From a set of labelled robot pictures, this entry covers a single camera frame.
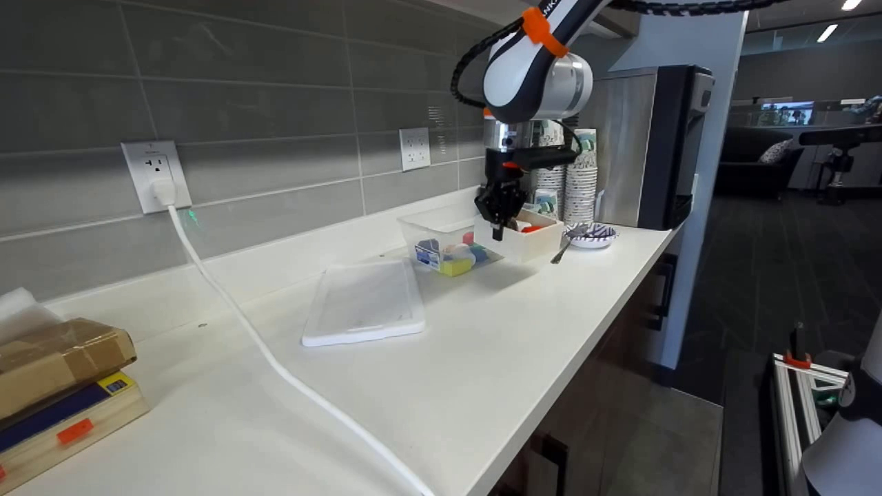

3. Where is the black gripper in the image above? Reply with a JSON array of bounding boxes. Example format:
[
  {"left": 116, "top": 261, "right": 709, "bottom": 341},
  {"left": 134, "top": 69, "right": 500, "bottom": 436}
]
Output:
[{"left": 472, "top": 146, "right": 534, "bottom": 245}]

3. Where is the clear empty plastic container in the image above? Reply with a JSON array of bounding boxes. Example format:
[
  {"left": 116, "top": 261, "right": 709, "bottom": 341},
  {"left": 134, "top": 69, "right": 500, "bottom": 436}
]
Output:
[{"left": 297, "top": 253, "right": 431, "bottom": 354}]

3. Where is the brown cardboard box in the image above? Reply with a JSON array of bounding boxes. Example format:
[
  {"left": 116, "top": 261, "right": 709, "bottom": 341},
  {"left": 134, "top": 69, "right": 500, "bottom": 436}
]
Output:
[{"left": 0, "top": 318, "right": 140, "bottom": 423}]

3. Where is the tan box with blue label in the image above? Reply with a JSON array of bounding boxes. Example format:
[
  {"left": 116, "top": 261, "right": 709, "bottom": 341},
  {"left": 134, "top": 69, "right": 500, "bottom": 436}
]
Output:
[{"left": 0, "top": 370, "right": 152, "bottom": 496}]

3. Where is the stack of patterned paper cups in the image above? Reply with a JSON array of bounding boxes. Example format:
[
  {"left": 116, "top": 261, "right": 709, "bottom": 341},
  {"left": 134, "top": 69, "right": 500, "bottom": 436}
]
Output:
[
  {"left": 529, "top": 120, "right": 567, "bottom": 220},
  {"left": 559, "top": 128, "right": 600, "bottom": 230}
]

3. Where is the yellow rectangular block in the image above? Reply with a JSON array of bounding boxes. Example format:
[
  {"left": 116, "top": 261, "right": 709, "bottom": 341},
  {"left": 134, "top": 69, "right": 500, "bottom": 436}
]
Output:
[{"left": 439, "top": 253, "right": 478, "bottom": 282}]

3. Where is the metal spoon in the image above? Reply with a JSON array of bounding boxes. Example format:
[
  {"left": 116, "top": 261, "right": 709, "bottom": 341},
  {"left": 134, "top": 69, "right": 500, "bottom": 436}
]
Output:
[{"left": 549, "top": 230, "right": 582, "bottom": 268}]

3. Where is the patterned paper plate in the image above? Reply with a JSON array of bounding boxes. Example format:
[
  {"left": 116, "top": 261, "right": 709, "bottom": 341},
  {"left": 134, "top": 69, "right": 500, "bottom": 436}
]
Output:
[{"left": 567, "top": 220, "right": 619, "bottom": 253}]

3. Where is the black silver tall appliance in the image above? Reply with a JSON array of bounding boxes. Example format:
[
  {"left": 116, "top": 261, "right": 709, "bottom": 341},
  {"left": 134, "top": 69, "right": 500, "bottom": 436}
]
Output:
[{"left": 637, "top": 63, "right": 720, "bottom": 234}]

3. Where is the dark lower cabinet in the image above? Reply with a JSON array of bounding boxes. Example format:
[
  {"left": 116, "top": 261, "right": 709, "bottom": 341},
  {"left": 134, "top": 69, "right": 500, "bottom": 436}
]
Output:
[{"left": 486, "top": 230, "right": 686, "bottom": 496}]

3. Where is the black office chair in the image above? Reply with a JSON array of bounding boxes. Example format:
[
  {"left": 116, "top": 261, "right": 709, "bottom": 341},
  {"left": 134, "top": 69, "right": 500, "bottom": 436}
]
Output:
[{"left": 796, "top": 121, "right": 882, "bottom": 199}]

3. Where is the ceiling light panel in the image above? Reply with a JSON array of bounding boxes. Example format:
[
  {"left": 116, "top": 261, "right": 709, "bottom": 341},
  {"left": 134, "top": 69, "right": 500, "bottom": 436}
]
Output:
[{"left": 814, "top": 0, "right": 869, "bottom": 48}]

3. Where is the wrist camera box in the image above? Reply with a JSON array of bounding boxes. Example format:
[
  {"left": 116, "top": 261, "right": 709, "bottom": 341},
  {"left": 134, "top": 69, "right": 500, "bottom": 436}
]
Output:
[{"left": 500, "top": 136, "right": 585, "bottom": 175}]

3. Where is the white quad wall outlet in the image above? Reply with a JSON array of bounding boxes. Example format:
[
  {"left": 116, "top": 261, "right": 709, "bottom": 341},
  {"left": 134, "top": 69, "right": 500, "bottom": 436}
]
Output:
[{"left": 396, "top": 125, "right": 435, "bottom": 175}]

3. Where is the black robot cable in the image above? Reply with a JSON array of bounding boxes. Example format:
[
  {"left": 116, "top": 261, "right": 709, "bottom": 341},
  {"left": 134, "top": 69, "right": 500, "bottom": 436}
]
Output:
[{"left": 450, "top": 0, "right": 788, "bottom": 115}]

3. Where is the white power cable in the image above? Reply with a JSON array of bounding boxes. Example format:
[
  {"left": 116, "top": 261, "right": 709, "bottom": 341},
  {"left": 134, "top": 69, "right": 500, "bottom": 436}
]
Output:
[{"left": 163, "top": 202, "right": 435, "bottom": 496}]

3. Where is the white wall outlet with plug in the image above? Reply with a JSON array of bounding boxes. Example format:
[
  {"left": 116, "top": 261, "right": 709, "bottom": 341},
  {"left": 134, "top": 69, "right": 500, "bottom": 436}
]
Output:
[{"left": 118, "top": 137, "right": 195, "bottom": 219}]

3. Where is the aluminium frame stand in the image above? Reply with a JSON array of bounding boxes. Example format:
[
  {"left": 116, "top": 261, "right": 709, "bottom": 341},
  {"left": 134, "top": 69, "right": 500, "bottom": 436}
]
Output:
[{"left": 766, "top": 344, "right": 859, "bottom": 496}]

